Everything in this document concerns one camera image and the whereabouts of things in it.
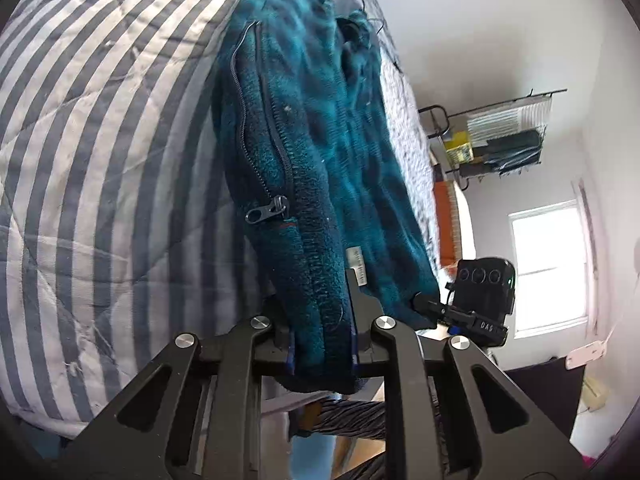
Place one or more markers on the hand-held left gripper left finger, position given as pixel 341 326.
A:
pixel 277 340

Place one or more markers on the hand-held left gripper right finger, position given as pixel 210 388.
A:
pixel 365 340

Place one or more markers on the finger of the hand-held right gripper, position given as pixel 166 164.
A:
pixel 430 306

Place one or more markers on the teal fleece jacket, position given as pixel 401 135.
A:
pixel 310 135

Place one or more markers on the window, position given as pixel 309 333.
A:
pixel 545 270

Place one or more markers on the grey striped garment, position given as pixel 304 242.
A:
pixel 350 415

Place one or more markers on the dark cloth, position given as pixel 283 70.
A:
pixel 545 395

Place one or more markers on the white plastic device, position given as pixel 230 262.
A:
pixel 585 355

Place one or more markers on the dark hanging garment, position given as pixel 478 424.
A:
pixel 515 142

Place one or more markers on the striped hanging towel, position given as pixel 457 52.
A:
pixel 500 122

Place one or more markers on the grey white striped blanket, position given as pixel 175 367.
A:
pixel 100 160

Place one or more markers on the wall shelf with items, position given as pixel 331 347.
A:
pixel 435 108

